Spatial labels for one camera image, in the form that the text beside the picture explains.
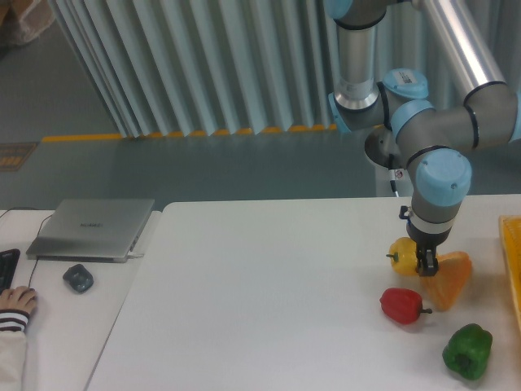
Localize green bell pepper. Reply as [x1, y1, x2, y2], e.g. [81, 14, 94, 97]
[442, 323, 493, 380]

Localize black keyboard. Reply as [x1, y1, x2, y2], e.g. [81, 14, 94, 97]
[0, 248, 20, 292]

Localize yellow bell pepper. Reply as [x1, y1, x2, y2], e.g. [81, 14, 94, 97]
[386, 237, 418, 276]

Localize yellow woven basket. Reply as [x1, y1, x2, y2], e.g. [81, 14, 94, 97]
[499, 215, 520, 328]

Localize dark earbuds case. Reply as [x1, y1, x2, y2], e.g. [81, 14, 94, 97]
[63, 264, 94, 294]

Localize striped cuff cream sleeve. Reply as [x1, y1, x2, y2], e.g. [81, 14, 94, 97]
[1, 310, 29, 390]

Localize white corrugated partition screen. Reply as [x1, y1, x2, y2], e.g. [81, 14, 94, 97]
[47, 0, 506, 139]

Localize red bell pepper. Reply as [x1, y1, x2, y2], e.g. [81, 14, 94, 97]
[379, 288, 432, 325]

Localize white laptop plug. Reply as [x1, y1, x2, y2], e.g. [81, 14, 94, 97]
[127, 252, 144, 259]

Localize black mouse cable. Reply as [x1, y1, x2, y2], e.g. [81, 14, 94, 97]
[0, 206, 58, 288]

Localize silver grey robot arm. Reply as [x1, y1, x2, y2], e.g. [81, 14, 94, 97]
[324, 1, 520, 277]

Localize person's right hand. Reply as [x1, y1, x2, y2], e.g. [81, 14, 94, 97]
[0, 286, 37, 317]

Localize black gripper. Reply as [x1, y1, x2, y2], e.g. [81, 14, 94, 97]
[406, 222, 451, 277]

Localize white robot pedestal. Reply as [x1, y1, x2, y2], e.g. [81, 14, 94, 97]
[364, 125, 413, 197]

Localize silver closed laptop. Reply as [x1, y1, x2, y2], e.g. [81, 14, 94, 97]
[26, 199, 155, 262]

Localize cardboard box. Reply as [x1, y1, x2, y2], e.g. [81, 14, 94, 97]
[1, 0, 55, 48]

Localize orange bread wedge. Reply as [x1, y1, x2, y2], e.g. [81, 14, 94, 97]
[420, 251, 473, 311]

